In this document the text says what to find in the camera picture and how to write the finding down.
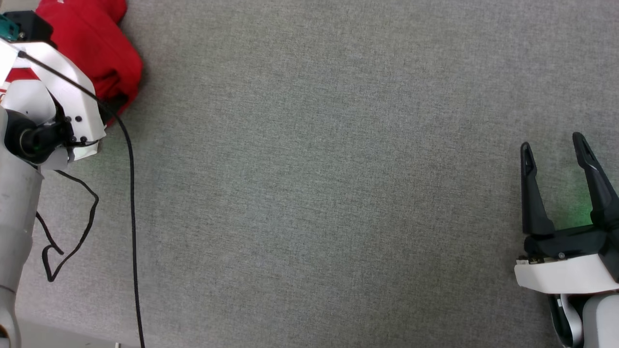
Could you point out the red and white jersey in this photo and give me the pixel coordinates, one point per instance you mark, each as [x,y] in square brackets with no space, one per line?
[92,43]

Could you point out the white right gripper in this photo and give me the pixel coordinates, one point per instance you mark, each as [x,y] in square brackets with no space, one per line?
[566,273]

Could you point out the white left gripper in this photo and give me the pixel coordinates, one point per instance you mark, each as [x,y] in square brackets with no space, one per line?
[80,104]

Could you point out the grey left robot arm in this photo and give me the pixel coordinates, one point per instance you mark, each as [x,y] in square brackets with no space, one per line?
[14,217]

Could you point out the grey fabric sofa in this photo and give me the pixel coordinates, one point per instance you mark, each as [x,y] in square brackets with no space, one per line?
[314,169]

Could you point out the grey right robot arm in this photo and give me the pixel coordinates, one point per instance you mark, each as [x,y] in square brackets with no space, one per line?
[599,321]

